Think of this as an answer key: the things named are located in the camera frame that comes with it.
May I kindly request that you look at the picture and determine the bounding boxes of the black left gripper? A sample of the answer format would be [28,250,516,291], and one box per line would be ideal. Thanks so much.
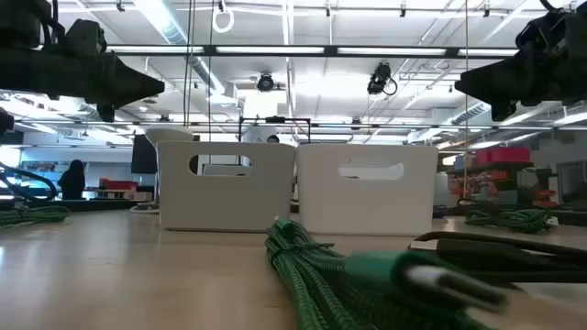
[0,48,165,123]

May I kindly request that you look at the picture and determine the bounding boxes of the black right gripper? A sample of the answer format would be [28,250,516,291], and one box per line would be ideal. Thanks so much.
[454,52,587,123]

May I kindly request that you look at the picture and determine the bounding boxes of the green braided USB cable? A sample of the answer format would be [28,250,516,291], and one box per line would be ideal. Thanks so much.
[464,209,554,234]
[0,204,72,228]
[264,217,510,330]

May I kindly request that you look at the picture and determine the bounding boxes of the red storage bins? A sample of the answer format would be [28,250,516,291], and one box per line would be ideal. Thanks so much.
[474,147,532,166]

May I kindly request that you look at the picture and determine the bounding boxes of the black monitor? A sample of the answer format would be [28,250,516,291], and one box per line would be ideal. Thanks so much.
[130,134,160,175]

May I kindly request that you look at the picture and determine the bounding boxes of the dark storage shelf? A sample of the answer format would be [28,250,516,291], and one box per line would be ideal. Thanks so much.
[447,160,560,210]

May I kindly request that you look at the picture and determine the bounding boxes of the red box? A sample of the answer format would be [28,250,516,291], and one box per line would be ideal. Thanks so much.
[99,178,139,191]

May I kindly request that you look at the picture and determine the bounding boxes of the grey plastic bin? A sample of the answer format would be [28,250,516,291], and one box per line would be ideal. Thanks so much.
[157,140,296,233]

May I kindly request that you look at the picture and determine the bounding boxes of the black overhead light beam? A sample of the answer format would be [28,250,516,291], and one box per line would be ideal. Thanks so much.
[105,44,519,59]

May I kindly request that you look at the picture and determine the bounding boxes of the white plastic bin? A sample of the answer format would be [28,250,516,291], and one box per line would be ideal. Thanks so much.
[295,143,439,237]

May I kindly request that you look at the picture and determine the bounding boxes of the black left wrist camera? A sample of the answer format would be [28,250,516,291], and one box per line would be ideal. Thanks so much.
[63,17,107,57]

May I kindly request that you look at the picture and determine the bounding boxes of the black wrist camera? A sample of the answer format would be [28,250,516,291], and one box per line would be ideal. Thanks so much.
[63,17,107,57]
[515,9,568,59]

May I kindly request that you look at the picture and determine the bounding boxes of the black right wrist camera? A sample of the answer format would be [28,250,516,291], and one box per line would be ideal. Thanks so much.
[515,9,568,59]

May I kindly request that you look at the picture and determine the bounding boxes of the white cable ring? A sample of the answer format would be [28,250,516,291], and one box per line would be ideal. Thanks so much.
[211,6,236,34]

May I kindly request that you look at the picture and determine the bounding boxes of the black camera with cable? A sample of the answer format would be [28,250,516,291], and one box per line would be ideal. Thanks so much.
[366,61,399,96]

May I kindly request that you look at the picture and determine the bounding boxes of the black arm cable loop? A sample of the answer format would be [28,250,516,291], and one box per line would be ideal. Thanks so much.
[0,160,60,203]

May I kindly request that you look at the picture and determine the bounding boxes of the black overhead camera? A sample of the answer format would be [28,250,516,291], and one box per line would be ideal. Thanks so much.
[256,71,275,93]

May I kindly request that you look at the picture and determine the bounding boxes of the black background rig frame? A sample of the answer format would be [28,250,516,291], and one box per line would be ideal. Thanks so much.
[237,116,312,144]

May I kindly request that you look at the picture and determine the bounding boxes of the black USB cable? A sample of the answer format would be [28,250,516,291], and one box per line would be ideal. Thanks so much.
[406,231,587,285]

